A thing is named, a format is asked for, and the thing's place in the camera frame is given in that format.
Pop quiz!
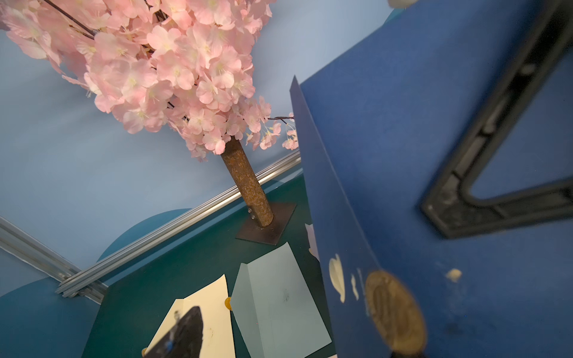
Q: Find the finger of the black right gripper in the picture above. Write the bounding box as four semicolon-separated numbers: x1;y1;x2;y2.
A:
420;1;572;240

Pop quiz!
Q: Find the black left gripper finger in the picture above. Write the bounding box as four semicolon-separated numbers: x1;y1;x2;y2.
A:
143;306;204;358

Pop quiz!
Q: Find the cream yellow envelope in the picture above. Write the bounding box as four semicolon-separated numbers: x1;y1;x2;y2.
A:
142;275;236;358

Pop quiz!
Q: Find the light teal envelope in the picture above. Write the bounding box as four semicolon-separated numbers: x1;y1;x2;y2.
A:
231;243;332;357

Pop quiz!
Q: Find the dark blue envelope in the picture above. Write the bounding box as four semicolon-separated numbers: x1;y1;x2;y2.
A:
291;1;572;357

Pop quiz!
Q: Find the lavender envelope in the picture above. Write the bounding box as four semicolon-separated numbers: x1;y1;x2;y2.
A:
305;224;319;260

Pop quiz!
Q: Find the pink blossom artificial tree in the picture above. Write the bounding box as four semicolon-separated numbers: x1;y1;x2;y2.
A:
1;0;298;245

